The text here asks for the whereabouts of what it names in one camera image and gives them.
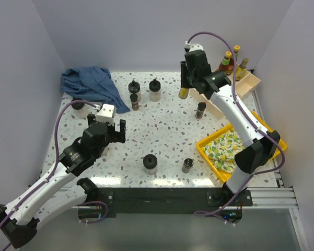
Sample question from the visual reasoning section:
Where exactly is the yellow cap sauce bottle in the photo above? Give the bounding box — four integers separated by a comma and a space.
218, 51, 234, 75

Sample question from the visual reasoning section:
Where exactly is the yellow oil bottle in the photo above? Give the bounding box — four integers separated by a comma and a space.
236, 58, 249, 81
178, 87, 190, 99

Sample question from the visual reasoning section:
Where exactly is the red cap sauce bottle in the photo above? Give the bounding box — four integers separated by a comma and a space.
233, 45, 241, 56

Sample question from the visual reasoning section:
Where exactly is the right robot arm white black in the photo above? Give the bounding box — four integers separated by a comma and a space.
181, 49, 280, 206

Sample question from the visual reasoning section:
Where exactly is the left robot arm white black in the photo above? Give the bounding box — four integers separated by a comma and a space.
0, 115, 126, 249

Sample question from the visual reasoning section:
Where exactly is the far left glass jar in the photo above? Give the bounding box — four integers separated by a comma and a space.
71, 102, 89, 119

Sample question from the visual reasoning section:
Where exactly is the dark spice shaker near tray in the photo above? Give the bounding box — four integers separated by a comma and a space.
195, 102, 206, 119

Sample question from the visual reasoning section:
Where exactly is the back right glass jar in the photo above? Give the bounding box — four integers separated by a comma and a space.
149, 79, 161, 101

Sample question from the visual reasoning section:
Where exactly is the blue checkered shirt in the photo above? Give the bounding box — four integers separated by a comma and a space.
61, 66, 130, 114

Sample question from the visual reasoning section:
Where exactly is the front centre glass jar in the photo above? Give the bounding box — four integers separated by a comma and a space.
143, 154, 158, 175

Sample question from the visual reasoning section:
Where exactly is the black cap spice shaker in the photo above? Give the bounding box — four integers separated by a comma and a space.
130, 94, 139, 111

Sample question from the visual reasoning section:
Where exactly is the beige divided wooden tray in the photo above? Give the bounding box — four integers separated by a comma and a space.
189, 70, 260, 120

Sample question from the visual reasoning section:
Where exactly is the taped lid glass jar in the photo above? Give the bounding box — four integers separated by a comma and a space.
128, 80, 141, 94

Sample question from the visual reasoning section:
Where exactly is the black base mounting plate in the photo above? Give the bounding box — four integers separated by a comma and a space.
77, 186, 253, 228

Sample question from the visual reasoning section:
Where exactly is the small front spice jar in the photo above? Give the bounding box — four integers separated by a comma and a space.
181, 158, 194, 174

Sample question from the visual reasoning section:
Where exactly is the lemon print cloth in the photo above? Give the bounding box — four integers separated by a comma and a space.
201, 128, 245, 174

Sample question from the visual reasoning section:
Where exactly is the yellow plastic tray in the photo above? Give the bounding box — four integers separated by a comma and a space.
196, 111, 288, 184

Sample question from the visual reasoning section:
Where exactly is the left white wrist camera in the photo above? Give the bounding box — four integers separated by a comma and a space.
96, 104, 116, 126

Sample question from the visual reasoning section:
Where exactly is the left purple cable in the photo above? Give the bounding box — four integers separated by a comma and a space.
0, 100, 101, 251

